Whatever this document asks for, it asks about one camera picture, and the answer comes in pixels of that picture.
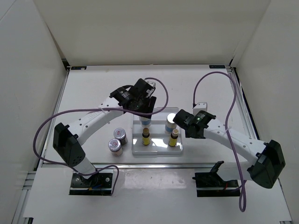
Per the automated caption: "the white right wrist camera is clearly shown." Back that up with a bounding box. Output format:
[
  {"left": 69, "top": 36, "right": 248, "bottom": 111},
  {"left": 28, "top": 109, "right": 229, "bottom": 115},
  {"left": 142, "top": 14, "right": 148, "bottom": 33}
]
[{"left": 192, "top": 102, "right": 207, "bottom": 115}]

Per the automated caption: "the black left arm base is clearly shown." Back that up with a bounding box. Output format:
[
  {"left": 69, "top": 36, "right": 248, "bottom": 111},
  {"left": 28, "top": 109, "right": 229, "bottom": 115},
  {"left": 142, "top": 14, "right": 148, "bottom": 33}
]
[{"left": 69, "top": 173, "right": 113, "bottom": 196}]

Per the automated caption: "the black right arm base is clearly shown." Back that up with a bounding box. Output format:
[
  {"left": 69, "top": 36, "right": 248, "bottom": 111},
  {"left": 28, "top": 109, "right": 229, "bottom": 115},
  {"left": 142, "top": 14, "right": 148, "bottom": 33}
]
[{"left": 192, "top": 173, "right": 241, "bottom": 197}]

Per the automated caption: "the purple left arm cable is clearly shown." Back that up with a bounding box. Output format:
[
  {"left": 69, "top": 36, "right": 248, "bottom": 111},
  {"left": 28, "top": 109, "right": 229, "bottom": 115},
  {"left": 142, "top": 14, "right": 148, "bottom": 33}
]
[{"left": 32, "top": 77, "right": 169, "bottom": 196}]

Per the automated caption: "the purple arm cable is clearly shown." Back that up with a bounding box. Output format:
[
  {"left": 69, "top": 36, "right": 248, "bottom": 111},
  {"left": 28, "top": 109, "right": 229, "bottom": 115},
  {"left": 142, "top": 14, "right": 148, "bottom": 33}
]
[
  {"left": 32, "top": 77, "right": 169, "bottom": 196},
  {"left": 192, "top": 71, "right": 247, "bottom": 212}
]

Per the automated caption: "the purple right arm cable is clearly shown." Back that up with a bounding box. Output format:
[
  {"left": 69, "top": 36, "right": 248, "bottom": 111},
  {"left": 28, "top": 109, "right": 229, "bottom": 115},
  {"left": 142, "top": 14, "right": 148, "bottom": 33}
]
[{"left": 192, "top": 71, "right": 247, "bottom": 212}]

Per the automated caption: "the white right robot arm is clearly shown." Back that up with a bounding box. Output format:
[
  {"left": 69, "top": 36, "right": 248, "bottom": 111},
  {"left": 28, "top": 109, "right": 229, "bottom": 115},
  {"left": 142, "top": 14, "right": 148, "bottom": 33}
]
[{"left": 173, "top": 109, "right": 285, "bottom": 189}]

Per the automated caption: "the yellow cork-top bottle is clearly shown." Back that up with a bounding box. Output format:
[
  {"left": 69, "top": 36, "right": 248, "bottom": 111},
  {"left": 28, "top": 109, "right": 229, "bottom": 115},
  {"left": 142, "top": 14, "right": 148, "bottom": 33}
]
[
  {"left": 142, "top": 128, "right": 150, "bottom": 146},
  {"left": 168, "top": 129, "right": 179, "bottom": 147}
]

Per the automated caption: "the rear white-lid spice jar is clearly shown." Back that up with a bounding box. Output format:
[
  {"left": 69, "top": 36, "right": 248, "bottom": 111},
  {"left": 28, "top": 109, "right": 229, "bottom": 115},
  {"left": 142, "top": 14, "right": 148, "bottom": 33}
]
[{"left": 114, "top": 128, "right": 128, "bottom": 146}]

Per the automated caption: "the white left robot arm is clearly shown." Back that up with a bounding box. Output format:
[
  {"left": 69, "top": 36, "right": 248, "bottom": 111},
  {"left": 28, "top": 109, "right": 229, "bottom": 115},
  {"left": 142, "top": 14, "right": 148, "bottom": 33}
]
[{"left": 53, "top": 78, "right": 156, "bottom": 187}]

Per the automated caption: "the front white-lid spice jar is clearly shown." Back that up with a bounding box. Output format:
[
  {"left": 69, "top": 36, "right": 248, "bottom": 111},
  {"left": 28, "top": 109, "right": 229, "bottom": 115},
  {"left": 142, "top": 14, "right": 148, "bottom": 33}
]
[{"left": 108, "top": 139, "right": 123, "bottom": 156}]

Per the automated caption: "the white-lid spice jar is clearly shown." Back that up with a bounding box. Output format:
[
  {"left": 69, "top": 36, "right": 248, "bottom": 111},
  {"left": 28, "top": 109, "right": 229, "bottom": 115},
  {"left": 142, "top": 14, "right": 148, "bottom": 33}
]
[
  {"left": 114, "top": 128, "right": 128, "bottom": 146},
  {"left": 108, "top": 139, "right": 123, "bottom": 156}
]

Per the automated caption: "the white divided plastic tray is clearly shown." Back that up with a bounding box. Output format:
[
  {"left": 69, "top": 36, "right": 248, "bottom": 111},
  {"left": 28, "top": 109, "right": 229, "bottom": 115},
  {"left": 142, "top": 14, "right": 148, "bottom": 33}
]
[{"left": 131, "top": 107, "right": 183, "bottom": 156}]

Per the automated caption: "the silver-lid shaker bottle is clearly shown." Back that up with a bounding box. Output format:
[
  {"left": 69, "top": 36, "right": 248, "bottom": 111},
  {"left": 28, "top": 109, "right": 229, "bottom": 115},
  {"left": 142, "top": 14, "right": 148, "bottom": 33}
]
[
  {"left": 164, "top": 113, "right": 177, "bottom": 133},
  {"left": 139, "top": 117, "right": 151, "bottom": 128}
]

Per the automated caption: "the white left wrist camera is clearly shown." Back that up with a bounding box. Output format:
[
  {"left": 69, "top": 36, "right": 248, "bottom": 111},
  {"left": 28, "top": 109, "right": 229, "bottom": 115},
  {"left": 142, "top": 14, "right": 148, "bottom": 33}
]
[{"left": 146, "top": 81, "right": 156, "bottom": 94}]

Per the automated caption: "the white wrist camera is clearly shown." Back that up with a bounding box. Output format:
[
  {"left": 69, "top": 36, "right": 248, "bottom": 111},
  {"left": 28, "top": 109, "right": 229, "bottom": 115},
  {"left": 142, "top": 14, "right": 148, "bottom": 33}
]
[
  {"left": 192, "top": 102, "right": 207, "bottom": 115},
  {"left": 146, "top": 81, "right": 156, "bottom": 94}
]

